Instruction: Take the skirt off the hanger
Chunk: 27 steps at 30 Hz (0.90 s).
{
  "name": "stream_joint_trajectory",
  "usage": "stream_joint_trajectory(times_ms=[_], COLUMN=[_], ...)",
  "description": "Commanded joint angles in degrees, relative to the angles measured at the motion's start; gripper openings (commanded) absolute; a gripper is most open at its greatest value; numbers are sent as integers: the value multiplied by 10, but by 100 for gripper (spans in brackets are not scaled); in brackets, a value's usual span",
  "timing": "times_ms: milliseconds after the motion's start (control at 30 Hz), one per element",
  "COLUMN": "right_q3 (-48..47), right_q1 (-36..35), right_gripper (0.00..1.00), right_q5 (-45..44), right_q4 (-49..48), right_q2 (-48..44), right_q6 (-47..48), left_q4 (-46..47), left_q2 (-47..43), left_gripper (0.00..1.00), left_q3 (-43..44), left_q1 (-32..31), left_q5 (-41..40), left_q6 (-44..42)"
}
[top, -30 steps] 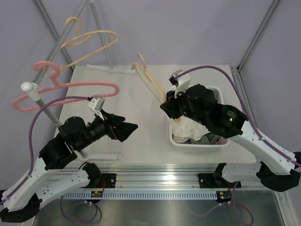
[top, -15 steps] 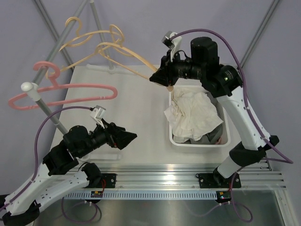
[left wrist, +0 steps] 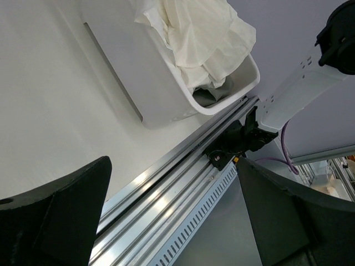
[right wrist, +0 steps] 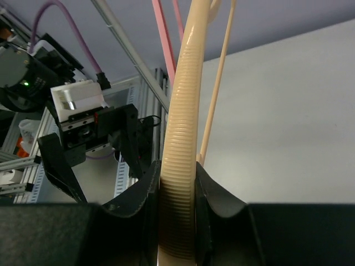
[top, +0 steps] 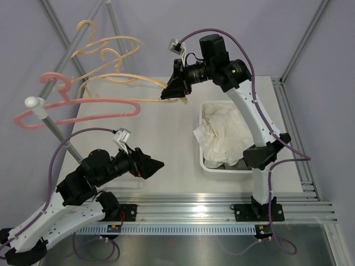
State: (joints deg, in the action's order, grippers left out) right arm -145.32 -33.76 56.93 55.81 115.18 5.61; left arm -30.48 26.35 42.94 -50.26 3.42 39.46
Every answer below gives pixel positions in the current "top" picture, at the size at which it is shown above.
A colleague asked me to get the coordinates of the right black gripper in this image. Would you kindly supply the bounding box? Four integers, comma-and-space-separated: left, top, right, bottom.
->
161, 59, 214, 100

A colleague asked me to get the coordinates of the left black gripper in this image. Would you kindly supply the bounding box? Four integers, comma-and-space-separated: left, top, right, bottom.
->
95, 142, 164, 186

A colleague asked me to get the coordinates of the white skirt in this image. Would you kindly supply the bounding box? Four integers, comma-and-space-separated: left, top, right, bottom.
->
192, 101, 257, 167

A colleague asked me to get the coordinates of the beige hanger front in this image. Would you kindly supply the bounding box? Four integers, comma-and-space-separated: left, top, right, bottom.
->
71, 19, 145, 84

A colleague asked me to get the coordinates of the grey skirt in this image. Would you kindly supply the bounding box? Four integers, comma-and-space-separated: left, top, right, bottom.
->
203, 158, 251, 171

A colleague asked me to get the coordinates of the pink hanger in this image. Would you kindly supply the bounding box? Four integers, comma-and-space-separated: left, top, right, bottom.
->
13, 71, 141, 130

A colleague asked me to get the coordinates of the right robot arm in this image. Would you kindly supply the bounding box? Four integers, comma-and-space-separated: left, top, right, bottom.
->
161, 29, 291, 220

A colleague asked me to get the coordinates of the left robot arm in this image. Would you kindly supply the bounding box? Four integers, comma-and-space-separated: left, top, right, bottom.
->
1, 147, 164, 265

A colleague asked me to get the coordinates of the white plastic basket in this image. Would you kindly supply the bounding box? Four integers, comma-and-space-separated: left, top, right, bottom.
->
198, 100, 255, 176

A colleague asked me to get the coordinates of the grey clothes rack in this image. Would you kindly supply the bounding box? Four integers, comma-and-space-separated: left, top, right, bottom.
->
24, 0, 164, 189

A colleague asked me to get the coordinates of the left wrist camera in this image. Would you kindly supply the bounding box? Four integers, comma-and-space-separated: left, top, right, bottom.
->
113, 128, 131, 154

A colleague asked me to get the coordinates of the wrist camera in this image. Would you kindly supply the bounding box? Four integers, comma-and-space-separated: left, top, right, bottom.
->
113, 128, 131, 154
169, 39, 186, 66

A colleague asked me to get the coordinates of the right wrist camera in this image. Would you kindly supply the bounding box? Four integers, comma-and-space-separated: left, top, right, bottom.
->
169, 39, 186, 66

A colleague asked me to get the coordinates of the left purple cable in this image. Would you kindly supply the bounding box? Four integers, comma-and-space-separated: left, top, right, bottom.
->
0, 127, 123, 263

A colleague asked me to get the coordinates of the white slotted cable duct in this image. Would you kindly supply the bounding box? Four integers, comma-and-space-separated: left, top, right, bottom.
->
77, 224, 256, 236

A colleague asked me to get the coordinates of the aluminium rail base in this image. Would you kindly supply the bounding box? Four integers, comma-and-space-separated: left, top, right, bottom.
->
118, 193, 338, 224

